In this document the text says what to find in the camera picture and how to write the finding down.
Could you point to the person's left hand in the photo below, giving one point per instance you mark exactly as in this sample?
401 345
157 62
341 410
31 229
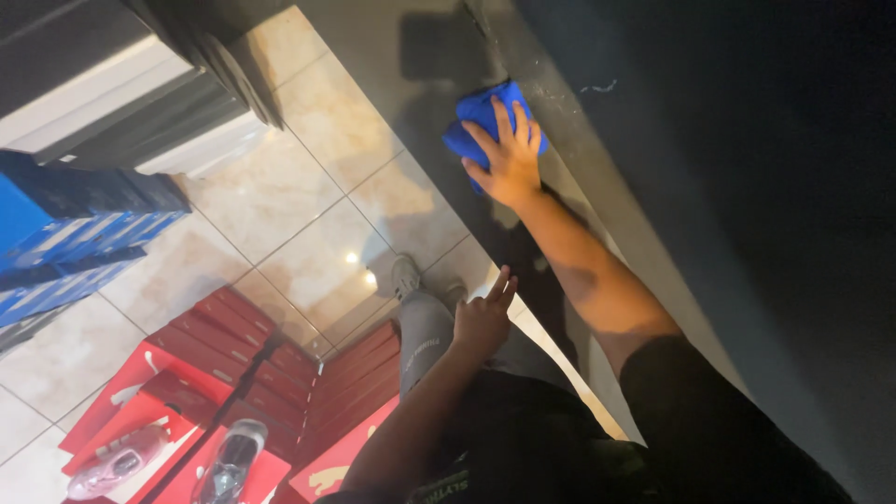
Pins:
479 329

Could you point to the person's right hand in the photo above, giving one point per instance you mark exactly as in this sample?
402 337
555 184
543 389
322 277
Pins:
511 168

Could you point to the person's left fingers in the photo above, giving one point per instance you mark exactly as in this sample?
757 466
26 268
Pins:
504 288

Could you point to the blue microfibre cloth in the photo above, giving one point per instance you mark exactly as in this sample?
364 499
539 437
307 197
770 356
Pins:
483 108

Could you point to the grey worn sneaker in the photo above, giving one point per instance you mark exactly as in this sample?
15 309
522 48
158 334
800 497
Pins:
453 292
404 276

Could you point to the grey trousers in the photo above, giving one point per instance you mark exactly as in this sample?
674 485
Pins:
423 336

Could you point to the black t-shirt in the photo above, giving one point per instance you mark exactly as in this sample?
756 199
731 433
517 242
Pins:
560 448

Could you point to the dark display counter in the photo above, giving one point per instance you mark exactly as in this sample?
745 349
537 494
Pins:
700 175

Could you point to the stack of red shoe boxes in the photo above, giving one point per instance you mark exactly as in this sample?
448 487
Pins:
280 371

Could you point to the silver and black sneaker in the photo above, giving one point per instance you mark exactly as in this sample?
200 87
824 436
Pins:
231 462

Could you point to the pink sneaker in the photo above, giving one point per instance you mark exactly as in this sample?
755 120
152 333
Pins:
115 463

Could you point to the stack of black white boxes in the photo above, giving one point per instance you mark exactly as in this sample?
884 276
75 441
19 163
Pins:
119 91

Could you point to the stack of blue shoe boxes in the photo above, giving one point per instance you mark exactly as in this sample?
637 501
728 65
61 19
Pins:
63 231

